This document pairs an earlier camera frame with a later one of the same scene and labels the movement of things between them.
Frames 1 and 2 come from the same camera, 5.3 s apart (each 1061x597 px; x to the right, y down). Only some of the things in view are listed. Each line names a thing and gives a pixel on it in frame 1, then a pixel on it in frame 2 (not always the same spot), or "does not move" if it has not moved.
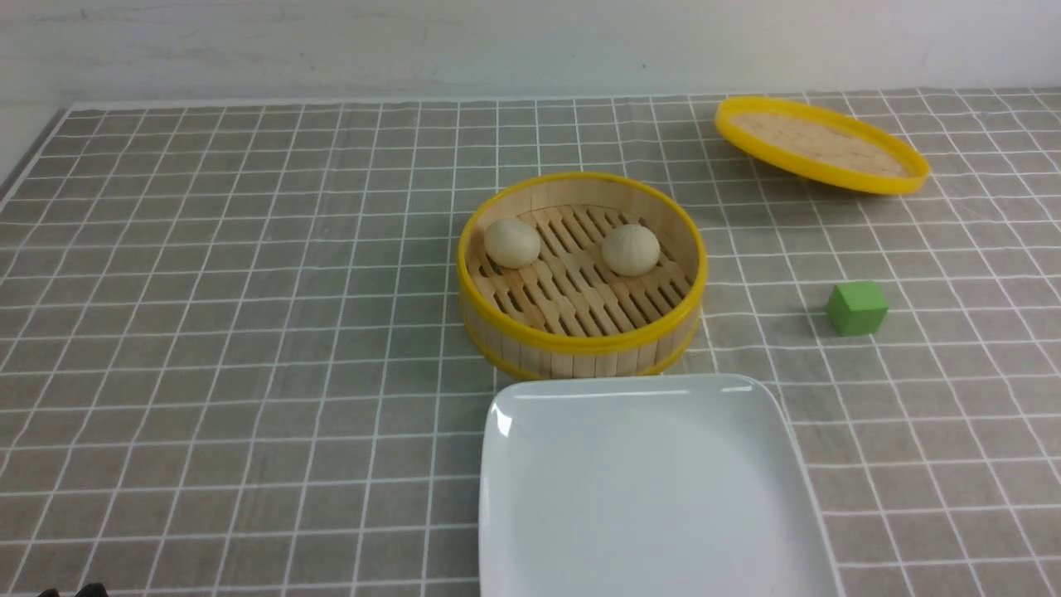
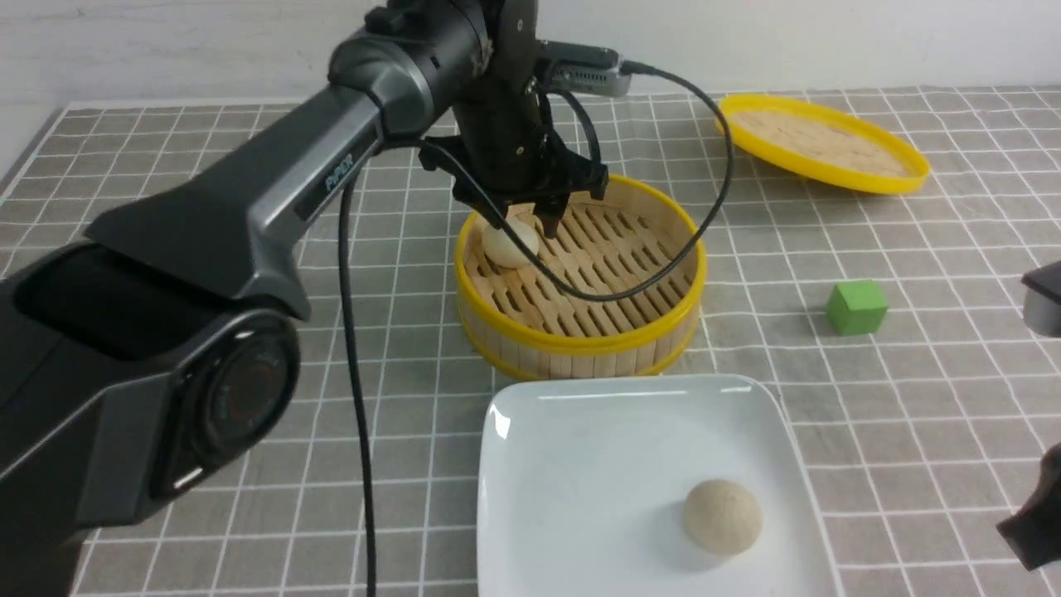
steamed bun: x=631 y=250 to x=722 y=516
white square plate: x=645 y=485 does not move
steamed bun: x=512 y=244 does not move
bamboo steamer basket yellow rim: x=569 y=315 does not move
